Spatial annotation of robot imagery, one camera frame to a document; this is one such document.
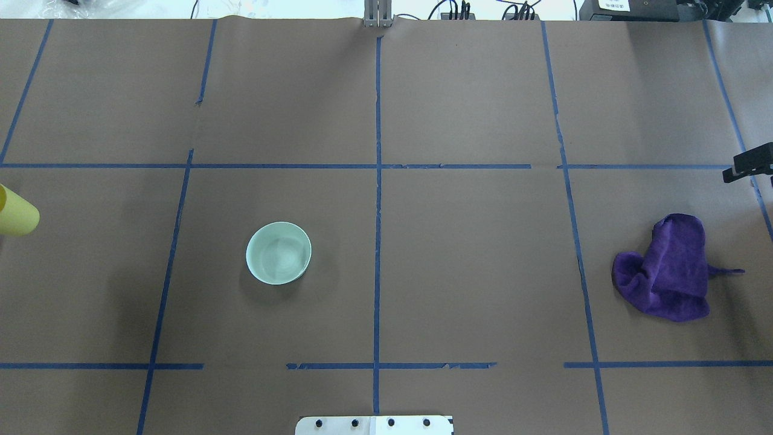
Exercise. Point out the mint green bowl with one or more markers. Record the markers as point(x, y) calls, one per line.
point(278, 253)

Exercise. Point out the purple cloth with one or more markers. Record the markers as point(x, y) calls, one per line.
point(671, 279)

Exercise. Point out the yellow plastic cup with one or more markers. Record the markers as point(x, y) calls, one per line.
point(18, 216)

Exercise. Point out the white mounting plate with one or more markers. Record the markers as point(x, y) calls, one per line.
point(395, 424)

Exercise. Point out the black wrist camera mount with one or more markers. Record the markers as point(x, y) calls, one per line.
point(757, 161)

